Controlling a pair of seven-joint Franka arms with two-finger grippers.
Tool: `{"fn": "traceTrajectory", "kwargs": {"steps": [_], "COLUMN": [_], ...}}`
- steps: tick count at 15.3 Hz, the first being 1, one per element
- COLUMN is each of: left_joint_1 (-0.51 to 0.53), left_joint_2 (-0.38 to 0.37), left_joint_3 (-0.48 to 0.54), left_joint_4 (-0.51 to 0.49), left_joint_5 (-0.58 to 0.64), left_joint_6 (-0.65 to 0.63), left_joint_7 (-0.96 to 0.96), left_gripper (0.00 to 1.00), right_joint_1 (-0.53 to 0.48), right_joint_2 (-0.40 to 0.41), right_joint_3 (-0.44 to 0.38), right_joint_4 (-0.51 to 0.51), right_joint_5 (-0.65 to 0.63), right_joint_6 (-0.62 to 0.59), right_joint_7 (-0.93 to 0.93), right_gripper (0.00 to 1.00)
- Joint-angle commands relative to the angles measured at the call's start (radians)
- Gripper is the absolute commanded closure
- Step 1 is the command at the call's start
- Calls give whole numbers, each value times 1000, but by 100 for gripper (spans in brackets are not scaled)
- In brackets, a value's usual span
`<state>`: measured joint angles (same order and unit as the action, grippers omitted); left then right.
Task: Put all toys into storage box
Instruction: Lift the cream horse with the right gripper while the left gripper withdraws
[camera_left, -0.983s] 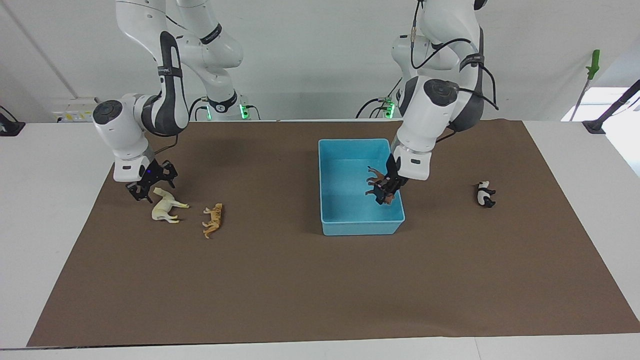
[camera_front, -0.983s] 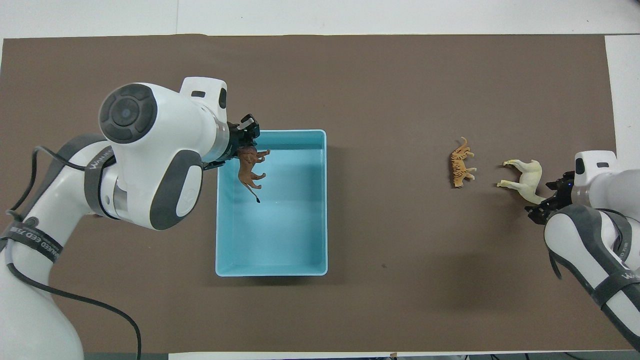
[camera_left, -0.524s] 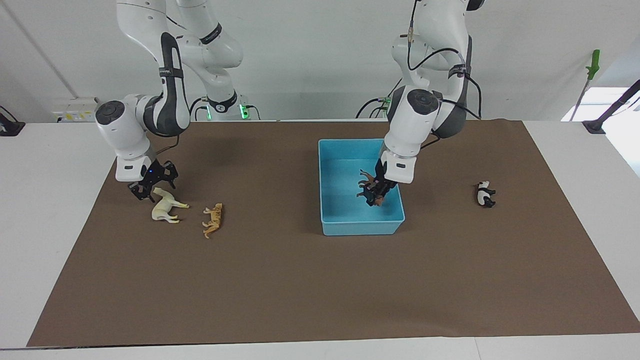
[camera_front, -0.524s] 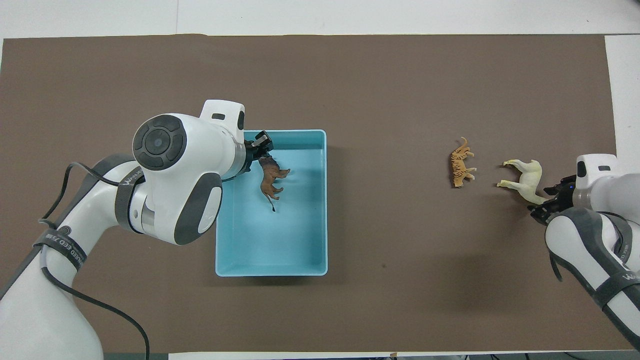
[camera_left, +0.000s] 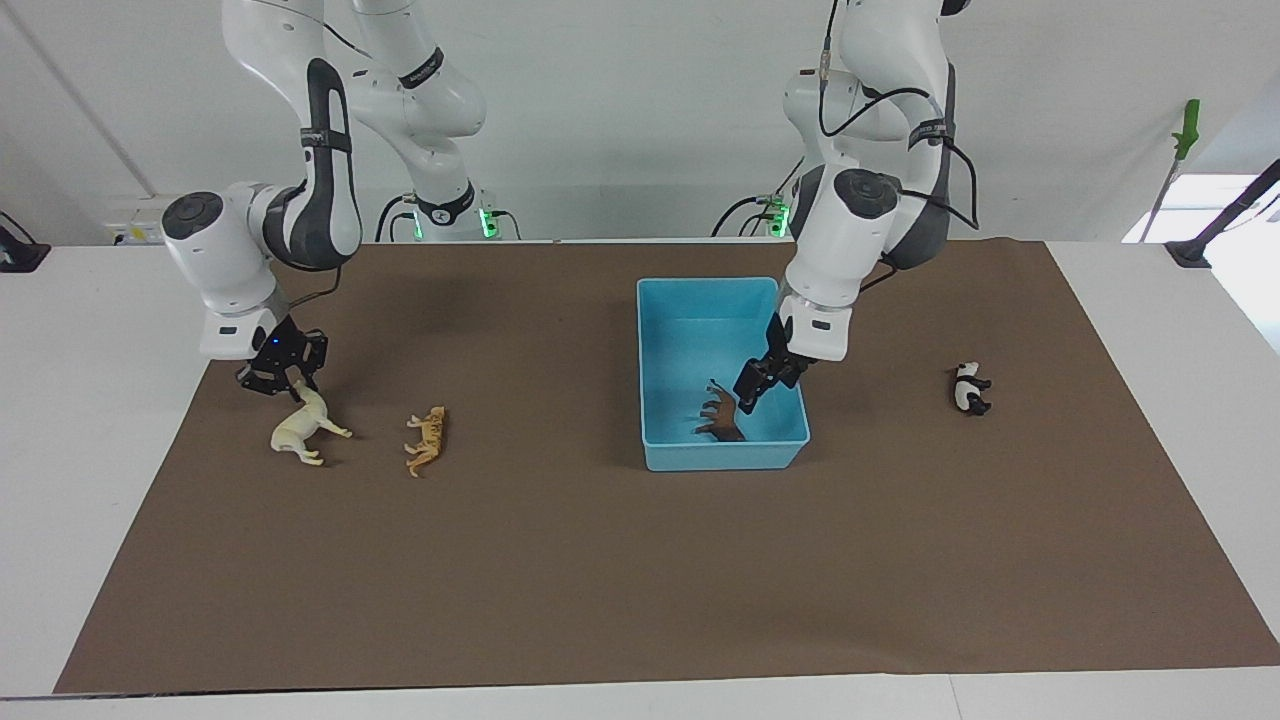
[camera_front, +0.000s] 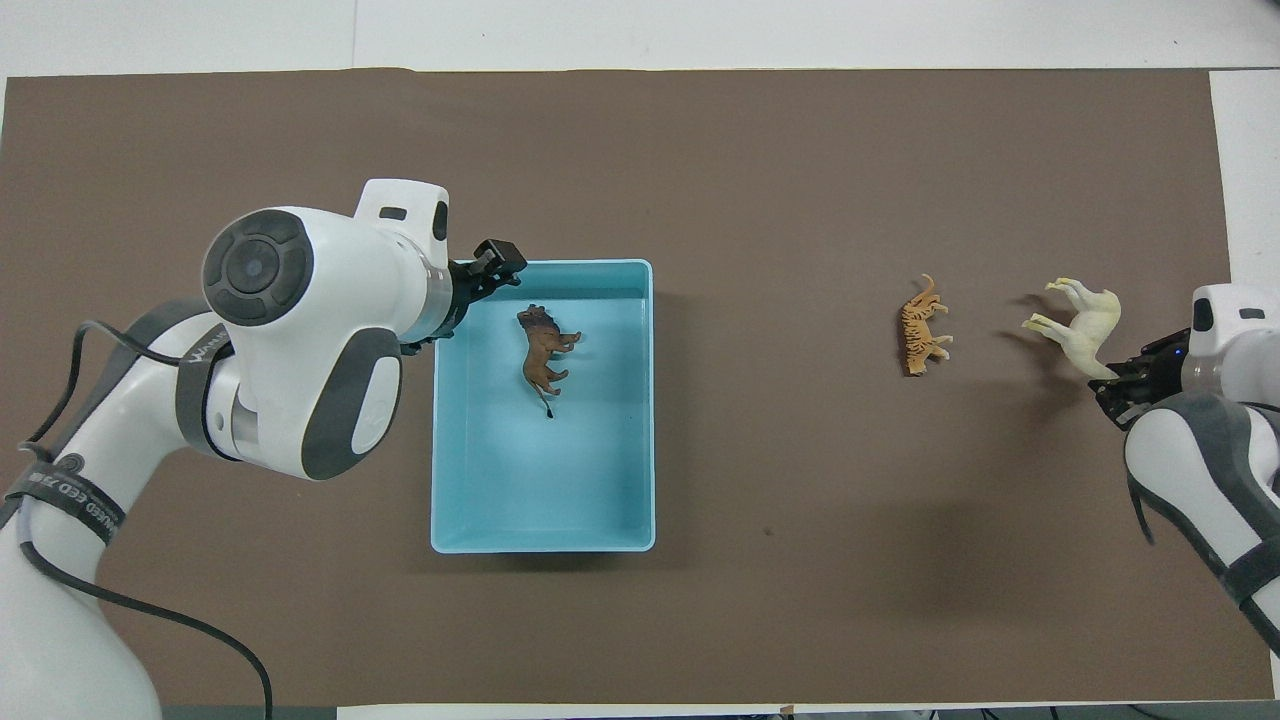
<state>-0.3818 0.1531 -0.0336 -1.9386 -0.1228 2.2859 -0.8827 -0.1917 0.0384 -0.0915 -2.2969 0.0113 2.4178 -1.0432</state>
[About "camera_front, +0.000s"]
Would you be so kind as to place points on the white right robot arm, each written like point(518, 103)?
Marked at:
point(1200, 450)

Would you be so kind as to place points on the light blue plastic storage box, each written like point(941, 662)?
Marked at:
point(545, 480)

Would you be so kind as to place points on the brown lion toy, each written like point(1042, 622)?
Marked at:
point(543, 350)

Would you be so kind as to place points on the brown table mat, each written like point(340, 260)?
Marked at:
point(800, 150)

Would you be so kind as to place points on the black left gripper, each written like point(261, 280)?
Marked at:
point(462, 295)

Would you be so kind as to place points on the cream white horse toy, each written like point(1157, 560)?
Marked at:
point(1088, 335)

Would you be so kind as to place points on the orange striped tiger toy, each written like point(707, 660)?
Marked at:
point(920, 330)

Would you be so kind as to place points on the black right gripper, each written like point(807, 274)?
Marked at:
point(1160, 365)

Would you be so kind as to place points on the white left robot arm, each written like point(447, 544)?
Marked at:
point(300, 300)

